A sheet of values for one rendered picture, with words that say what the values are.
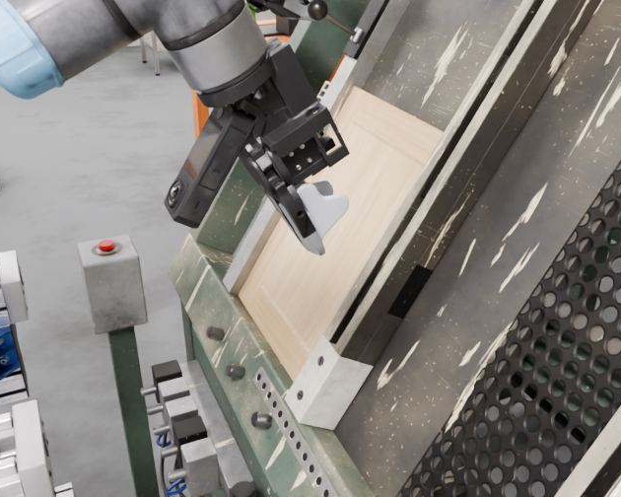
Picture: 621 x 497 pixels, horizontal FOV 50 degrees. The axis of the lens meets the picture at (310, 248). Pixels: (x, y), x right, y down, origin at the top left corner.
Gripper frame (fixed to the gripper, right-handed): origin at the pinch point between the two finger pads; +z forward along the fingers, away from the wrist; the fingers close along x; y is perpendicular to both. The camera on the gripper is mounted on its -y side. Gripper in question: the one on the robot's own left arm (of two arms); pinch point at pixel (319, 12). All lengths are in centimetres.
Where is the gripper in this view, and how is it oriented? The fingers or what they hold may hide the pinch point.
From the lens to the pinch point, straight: 131.7
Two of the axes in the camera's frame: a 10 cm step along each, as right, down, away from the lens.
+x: -3.1, 9.5, -0.8
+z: 7.8, 3.0, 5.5
